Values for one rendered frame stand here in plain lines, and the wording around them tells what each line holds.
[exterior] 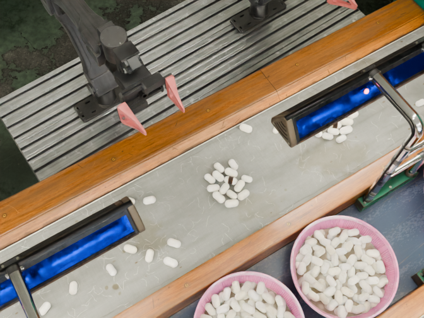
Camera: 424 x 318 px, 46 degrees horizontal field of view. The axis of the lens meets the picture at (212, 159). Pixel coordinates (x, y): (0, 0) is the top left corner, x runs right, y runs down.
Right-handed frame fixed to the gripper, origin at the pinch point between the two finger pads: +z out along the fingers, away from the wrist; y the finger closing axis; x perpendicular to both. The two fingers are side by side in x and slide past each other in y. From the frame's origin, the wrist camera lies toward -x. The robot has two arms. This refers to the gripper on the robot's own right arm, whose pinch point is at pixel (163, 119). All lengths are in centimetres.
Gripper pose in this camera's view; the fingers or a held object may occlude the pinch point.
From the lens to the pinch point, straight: 108.0
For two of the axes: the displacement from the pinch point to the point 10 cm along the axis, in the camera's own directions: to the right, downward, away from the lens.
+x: -0.1, 4.3, 9.0
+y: 8.1, -5.2, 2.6
